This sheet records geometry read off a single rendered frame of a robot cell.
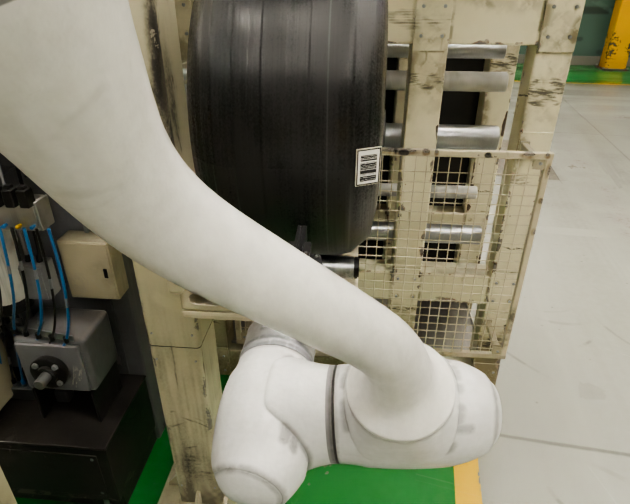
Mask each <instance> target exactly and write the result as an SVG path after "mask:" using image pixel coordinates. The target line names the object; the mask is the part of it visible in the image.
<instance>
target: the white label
mask: <svg viewBox="0 0 630 504"><path fill-rule="evenodd" d="M381 151H382V146H378V147H370V148H363V149H356V169H355V187H357V186H363V185H370V184H376V183H379V179H380V165H381Z"/></svg>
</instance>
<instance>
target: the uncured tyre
mask: <svg viewBox="0 0 630 504"><path fill-rule="evenodd" d="M387 51H388V0H194V2H193V7H192V12H191V19H190V27H189V37H188V51H187V107H188V122H189V133H190V142H191V149H192V156H193V162H194V168H195V173H196V176H197V177H198V178H199V179H200V180H201V181H202V182H203V183H205V184H206V185H207V186H208V187H209V188H210V189H211V190H212V191H214V192H215V193H216V194H217V195H218V196H220V197H221V198H222V199H224V200H225V201H226V202H228V203H229V204H230V205H232V206H233V207H234V208H236V209H237V210H239V211H240V212H242V213H243V214H244V215H246V216H247V217H249V218H251V219H252V220H254V221H255V222H257V223H258V224H260V225H261V226H263V227H264V228H266V229H267V230H269V231H270V232H272V233H273V234H275V235H276V236H278V237H280V238H281V239H283V240H284V241H286V242H287V243H288V242H289V241H295V236H296V232H297V227H298V225H302V226H303V225H305V226H307V242H311V243H312V252H311V254H312V255H314V254H320V255H335V256H336V255H340V254H344V253H349V252H351V251H353V250H354V249H355V248H356V247H357V246H359V245H360V244H361V243H362V242H363V241H365V240H366V239H367V238H368V237H369V236H370V234H371V229H372V225H373V221H374V216H375V212H376V208H377V201H378V193H379V183H380V179H379V183H376V184H370V185H363V186H357V187H355V169H356V149H363V148H370V147H378V146H383V131H384V115H385V97H386V76H387Z"/></svg>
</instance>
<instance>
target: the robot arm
mask: <svg viewBox="0 0 630 504"><path fill-rule="evenodd" d="M0 153H1V154H2V155H3V156H5V157H6V158H7V159H8V160H9V161H10V162H12V163H13V164H14V165H15V166H16V167H17V168H18V169H20V170H21V171H22V172H23V173H24V174H25V175H26V176H27V177H29V178H30V179H31V180H32V181H33V182H34V183H35V184H36V185H38V186H39V187H40V188H41V189H42V190H43V191H44V192H45V193H47V194H48V195H49V196H50V197H51V198H52V199H53V200H54V201H56V202H57V203H58V204H59V205H60V206H61V207H63V208H64V209H65V210H66V211H67V212H69V213H70V214H71V215H72V216H73V217H74V218H76V219H77V220H78V221H79V222H81V223H82V224H83V225H84V226H86V227H87V228H88V229H89V230H91V231H92V232H93V233H95V234H96V235H97V236H99V237H100V238H101V239H103V240H104V241H105V242H107V243H108V244H110V245H111V246H112V247H114V248H115V249H117V250H118V251H120V252H121V253H123V254H124V255H126V256H127V257H129V258H130V259H132V260H134V261H135V262H137V263H138V264H140V265H142V266H143V267H145V268H147V269H148V270H150V271H152V272H153V273H155V274H157V275H159V276H161V277H163V278H165V279H166V280H168V281H170V282H172V283H174V284H176V285H178V286H180V287H182V288H184V289H186V290H188V291H190V292H192V293H194V294H196V295H198V296H201V297H203V298H205V299H207V300H209V301H211V302H213V303H215V304H218V305H220V306H222V307H224V308H226V309H229V310H231V311H233V312H235V313H237V314H240V315H242V316H244V317H246V318H248V319H251V320H253V321H254V322H253V323H252V324H251V325H250V327H249V329H248V332H247V335H246V339H245V342H244V345H243V349H242V351H241V353H240V357H239V362H238V365H237V367H236V368H235V369H234V371H233V372H232V373H231V375H230V377H229V379H228V381H227V384H226V386H225V389H224V391H223V395H222V398H221V401H220V404H219V408H218V413H217V417H216V422H215V428H214V435H213V442H212V452H211V466H212V470H213V473H214V476H215V479H216V482H217V484H218V486H219V488H220V490H221V491H222V493H223V494H224V495H225V496H226V497H227V498H229V499H230V500H232V501H234V502H236V503H238V504H285V503H286V502H287V501H288V500H289V499H290V498H291V497H292V495H293V494H294V493H295V492H296V491H297V490H298V488H299V487H300V485H301V484H302V483H303V481H304V479H305V476H306V472H307V470H311V469H313V468H317V467H320V466H324V465H329V464H350V465H358V466H363V467H367V468H382V469H431V468H445V467H451V466H455V465H460V464H463V463H466V462H469V461H472V460H474V459H477V458H479V457H481V456H483V455H484V454H486V453H487V452H489V450H490V449H491V448H492V446H493V444H494V443H495V442H496V441H497V440H498V438H499V435H500V432H501V427H502V407H501V401H500V397H499V394H498V391H497V389H496V387H495V386H494V384H493V383H492V382H491V381H490V380H489V379H488V377H487V376H486V375H485V374H484V373H483V372H481V371H479V370H478V369H476V368H474V367H472V366H470V365H467V364H465V363H462V362H460V361H456V360H449V359H445V358H444V357H443V356H441V355H440V354H438V353H437V352H436V351H435V350H434V349H432V348H431V347H429V346H428V345H426V344H424V343H422V341H421V340H420V338H419V337H418V336H417V334H416V333H415V332H414V331H413V330H412V328H411V327H410V326H409V325H408V324H407V323H406V322H404V321H403V320H402V319H401V318H400V317H399V316H397V315H396V314H395V313H393V312H392V311H391V310H389V309H388V308H387V307H385V306H384V305H382V304H381V303H379V302H378V301H376V300H375V299H373V298H372V297H370V296H369V295H367V294H366V293H364V292H363V291H361V290H360V289H358V288H357V287H355V286H354V285H352V284H350V283H349V282H347V281H346V280H344V279H343V278H341V277H340V276H338V275H337V274H335V273H333V272H332V271H330V270H329V269H327V268H326V267H324V266H323V263H322V259H321V255H320V254H314V255H312V254H311V252H312V243H311V242H307V226H305V225H303V226H302V225H298V227H297V232H296V236H295V241H289V242H288V243H287V242H286V241H284V240H283V239H281V238H280V237H278V236H276V235H275V234H273V233H272V232H270V231H269V230H267V229H266V228H264V227H263V226H261V225H260V224H258V223H257V222H255V221H254V220H252V219H251V218H249V217H247V216H246V215H244V214H243V213H242V212H240V211H239V210H237V209H236V208H234V207H233V206H232V205H230V204H229V203H228V202H226V201H225V200H224V199H222V198H221V197H220V196H218V195H217V194H216V193H215V192H214V191H212V190H211V189H210V188H209V187H208V186H207V185H206V184H205V183H203V182H202V181H201V180H200V179H199V178H198V177H197V176H196V175H195V174H194V173H193V171H192V170H191V169H190V168H189V167H188V166H187V165H186V163H185V162H184V161H183V159H182V158H181V157H180V155H179V154H178V152H177V151H176V149H175V147H174V146H173V144H172V142H171V140H170V138H169V136H168V134H167V132H166V130H165V128H164V126H163V123H162V121H161V118H160V114H159V111H158V108H157V105H156V102H155V99H154V96H153V92H152V89H151V85H150V81H149V78H148V74H147V70H146V67H145V63H144V59H143V56H142V52H141V48H140V45H139V41H138V38H137V34H136V30H135V27H134V23H133V18H132V14H131V10H130V6H129V1H128V0H0ZM315 349H317V350H319V351H321V352H324V353H326V354H328V355H330V356H332V357H334V358H337V359H339V360H341V361H343V362H345V363H347V364H341V365H328V364H320V363H315V362H314V356H315Z"/></svg>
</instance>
